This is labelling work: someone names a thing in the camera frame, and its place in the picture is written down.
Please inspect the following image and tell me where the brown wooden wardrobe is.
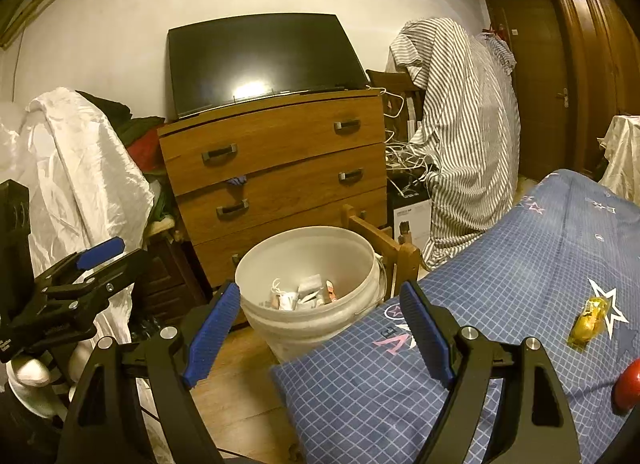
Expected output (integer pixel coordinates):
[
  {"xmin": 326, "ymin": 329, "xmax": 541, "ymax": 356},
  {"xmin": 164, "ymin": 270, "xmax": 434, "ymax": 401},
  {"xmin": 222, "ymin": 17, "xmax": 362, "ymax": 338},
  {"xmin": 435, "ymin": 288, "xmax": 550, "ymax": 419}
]
[{"xmin": 541, "ymin": 0, "xmax": 640, "ymax": 186}]

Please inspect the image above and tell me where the black flat screen television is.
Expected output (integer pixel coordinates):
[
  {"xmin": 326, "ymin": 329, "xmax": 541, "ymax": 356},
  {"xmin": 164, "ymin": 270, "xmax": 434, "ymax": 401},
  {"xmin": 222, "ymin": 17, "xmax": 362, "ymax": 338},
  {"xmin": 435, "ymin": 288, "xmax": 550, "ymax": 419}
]
[{"xmin": 167, "ymin": 13, "xmax": 372, "ymax": 121}]

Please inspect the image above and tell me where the grey striped cloth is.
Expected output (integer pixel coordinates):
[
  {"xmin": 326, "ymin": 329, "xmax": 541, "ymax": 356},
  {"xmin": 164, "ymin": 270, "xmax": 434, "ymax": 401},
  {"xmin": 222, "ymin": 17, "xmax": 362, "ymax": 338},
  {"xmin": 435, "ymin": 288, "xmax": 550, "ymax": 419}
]
[{"xmin": 389, "ymin": 17, "xmax": 522, "ymax": 269}]

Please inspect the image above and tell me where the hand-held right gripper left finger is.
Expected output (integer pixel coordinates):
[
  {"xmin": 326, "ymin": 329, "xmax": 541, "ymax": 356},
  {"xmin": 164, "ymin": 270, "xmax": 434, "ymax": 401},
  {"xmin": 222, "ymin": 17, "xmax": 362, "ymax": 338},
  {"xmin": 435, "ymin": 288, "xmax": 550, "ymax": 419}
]
[{"xmin": 57, "ymin": 281, "xmax": 242, "ymax": 464}]

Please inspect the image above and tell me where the small wooden chair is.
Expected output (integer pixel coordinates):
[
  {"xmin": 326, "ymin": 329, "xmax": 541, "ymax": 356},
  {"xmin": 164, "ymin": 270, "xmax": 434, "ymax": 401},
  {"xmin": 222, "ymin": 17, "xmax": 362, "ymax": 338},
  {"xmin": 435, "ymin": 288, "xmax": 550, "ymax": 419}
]
[{"xmin": 342, "ymin": 204, "xmax": 424, "ymax": 304}]

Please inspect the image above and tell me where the blue checkered bed sheet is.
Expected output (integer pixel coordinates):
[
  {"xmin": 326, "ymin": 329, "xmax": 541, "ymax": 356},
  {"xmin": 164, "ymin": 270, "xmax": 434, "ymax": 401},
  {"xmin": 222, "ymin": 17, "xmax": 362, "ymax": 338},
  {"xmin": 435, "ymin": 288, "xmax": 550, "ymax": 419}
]
[{"xmin": 270, "ymin": 169, "xmax": 640, "ymax": 464}]

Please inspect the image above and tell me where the white plastic bucket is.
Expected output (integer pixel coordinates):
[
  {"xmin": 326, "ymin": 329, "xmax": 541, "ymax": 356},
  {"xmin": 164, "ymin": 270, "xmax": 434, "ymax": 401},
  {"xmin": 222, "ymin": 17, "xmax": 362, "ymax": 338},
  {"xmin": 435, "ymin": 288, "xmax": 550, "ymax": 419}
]
[{"xmin": 234, "ymin": 226, "xmax": 389, "ymax": 366}]

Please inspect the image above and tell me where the white cardboard box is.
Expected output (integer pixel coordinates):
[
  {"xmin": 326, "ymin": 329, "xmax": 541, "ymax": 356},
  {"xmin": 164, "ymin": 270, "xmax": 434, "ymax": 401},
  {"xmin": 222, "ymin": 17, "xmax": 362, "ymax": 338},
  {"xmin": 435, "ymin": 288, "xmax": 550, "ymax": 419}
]
[{"xmin": 387, "ymin": 178, "xmax": 434, "ymax": 251}]

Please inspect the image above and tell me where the dark wooden cabinet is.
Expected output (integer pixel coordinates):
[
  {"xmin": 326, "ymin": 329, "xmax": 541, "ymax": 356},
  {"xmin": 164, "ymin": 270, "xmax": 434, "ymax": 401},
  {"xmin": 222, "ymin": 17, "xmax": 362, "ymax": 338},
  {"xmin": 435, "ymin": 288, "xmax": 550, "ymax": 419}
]
[{"xmin": 134, "ymin": 233, "xmax": 212, "ymax": 327}]

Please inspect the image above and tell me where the wooden chest of drawers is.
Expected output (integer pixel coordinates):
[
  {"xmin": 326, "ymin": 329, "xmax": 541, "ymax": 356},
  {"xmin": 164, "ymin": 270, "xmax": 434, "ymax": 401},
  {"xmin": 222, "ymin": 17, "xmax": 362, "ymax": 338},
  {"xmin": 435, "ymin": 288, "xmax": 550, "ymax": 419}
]
[{"xmin": 157, "ymin": 88, "xmax": 390, "ymax": 331}]

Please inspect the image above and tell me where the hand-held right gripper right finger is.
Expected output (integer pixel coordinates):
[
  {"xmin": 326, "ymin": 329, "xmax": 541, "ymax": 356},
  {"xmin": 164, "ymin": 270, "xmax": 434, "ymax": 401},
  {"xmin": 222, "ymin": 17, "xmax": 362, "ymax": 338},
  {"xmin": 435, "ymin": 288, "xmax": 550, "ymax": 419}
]
[{"xmin": 400, "ymin": 281, "xmax": 583, "ymax": 464}]

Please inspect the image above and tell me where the person's left hand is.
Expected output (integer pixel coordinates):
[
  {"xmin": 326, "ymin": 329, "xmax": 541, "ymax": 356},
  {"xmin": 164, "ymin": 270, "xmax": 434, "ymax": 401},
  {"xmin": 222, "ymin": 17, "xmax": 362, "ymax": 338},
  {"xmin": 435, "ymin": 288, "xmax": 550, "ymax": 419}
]
[{"xmin": 6, "ymin": 355, "xmax": 53, "ymax": 392}]

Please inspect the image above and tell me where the brown wooden door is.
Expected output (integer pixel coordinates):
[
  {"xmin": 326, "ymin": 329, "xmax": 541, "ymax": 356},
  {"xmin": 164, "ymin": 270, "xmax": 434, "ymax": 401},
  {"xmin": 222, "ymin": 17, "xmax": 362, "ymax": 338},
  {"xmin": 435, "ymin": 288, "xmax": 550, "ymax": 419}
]
[{"xmin": 481, "ymin": 0, "xmax": 574, "ymax": 181}]

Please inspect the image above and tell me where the yellow plastic wrapper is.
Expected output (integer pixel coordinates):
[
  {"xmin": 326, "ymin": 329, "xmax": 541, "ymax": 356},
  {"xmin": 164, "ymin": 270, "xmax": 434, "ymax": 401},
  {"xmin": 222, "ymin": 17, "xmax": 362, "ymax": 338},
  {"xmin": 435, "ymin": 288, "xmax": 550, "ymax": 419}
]
[{"xmin": 566, "ymin": 293, "xmax": 617, "ymax": 348}]

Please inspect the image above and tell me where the red apple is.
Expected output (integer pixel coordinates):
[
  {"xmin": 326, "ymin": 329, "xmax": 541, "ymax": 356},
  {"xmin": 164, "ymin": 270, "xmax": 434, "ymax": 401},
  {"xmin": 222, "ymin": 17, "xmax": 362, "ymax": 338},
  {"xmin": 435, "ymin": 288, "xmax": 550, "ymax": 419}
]
[{"xmin": 613, "ymin": 358, "xmax": 640, "ymax": 416}]

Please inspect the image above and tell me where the black cloth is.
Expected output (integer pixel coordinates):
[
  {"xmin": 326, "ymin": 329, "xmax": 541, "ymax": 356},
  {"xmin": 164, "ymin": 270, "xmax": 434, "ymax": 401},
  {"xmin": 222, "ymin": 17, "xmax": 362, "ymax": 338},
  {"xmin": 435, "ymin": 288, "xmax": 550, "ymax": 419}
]
[{"xmin": 75, "ymin": 90, "xmax": 167, "ymax": 145}]

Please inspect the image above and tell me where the dark wooden chair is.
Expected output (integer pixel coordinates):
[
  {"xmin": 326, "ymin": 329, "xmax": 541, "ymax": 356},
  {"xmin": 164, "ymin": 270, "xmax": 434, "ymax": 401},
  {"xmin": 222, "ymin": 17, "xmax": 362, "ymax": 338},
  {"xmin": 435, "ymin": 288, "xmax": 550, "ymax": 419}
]
[{"xmin": 366, "ymin": 69, "xmax": 427, "ymax": 146}]

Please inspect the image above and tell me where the white face mask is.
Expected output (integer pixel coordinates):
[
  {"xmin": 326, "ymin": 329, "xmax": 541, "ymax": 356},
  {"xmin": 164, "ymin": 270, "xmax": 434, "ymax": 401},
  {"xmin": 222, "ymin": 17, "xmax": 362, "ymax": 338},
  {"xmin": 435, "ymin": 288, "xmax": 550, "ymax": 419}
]
[{"xmin": 269, "ymin": 278, "xmax": 301, "ymax": 313}]

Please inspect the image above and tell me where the green cloth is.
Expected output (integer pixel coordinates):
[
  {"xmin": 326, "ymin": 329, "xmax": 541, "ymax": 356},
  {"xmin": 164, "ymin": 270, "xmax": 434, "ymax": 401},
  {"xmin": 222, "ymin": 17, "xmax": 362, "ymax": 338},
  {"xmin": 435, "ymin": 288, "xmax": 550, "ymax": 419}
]
[{"xmin": 149, "ymin": 178, "xmax": 176, "ymax": 222}]

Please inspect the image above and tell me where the red cloth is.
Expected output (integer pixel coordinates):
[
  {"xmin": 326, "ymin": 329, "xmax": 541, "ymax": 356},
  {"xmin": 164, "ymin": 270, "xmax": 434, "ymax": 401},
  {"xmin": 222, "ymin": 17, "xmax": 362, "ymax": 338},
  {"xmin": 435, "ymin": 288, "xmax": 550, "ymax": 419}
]
[{"xmin": 126, "ymin": 128, "xmax": 165, "ymax": 174}]

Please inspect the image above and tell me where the tangle of white cables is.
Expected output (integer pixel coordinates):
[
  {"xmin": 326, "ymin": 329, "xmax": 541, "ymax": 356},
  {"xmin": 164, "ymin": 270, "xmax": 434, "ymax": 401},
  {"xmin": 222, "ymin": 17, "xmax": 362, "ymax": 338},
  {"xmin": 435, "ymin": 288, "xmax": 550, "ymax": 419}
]
[{"xmin": 381, "ymin": 88, "xmax": 442, "ymax": 196}]

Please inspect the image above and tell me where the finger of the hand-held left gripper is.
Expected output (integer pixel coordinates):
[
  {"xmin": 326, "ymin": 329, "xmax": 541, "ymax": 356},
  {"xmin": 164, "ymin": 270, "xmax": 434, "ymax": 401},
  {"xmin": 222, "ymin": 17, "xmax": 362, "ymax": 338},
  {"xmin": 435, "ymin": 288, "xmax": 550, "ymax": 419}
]
[
  {"xmin": 20, "ymin": 248, "xmax": 152, "ymax": 330},
  {"xmin": 34, "ymin": 237, "xmax": 126, "ymax": 290}
]

